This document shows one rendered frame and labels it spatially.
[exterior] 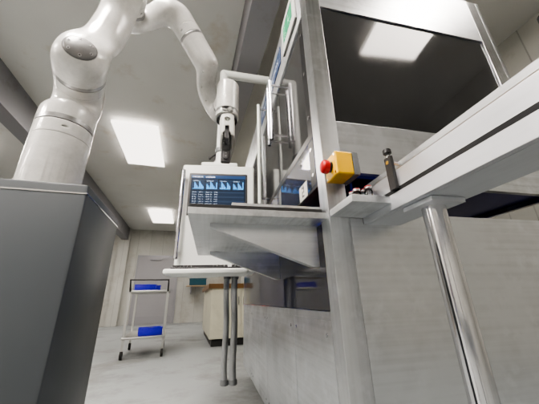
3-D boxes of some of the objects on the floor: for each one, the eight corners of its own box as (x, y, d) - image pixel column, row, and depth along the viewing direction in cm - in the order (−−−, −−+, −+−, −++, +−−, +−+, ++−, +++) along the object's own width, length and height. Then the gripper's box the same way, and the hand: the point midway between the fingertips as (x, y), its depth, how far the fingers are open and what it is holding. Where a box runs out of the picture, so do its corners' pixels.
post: (391, 631, 53) (309, -23, 127) (412, 668, 48) (314, -38, 121) (362, 640, 52) (296, -27, 125) (381, 680, 46) (300, -42, 120)
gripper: (216, 129, 102) (213, 171, 95) (216, 103, 88) (214, 150, 82) (235, 131, 103) (234, 172, 97) (239, 105, 90) (238, 151, 83)
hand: (225, 157), depth 90 cm, fingers closed
